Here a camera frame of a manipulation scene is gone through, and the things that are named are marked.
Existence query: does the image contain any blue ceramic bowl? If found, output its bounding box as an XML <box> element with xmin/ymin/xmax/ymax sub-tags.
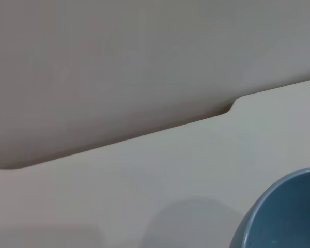
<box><xmin>228</xmin><ymin>166</ymin><xmax>310</xmax><ymax>248</ymax></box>

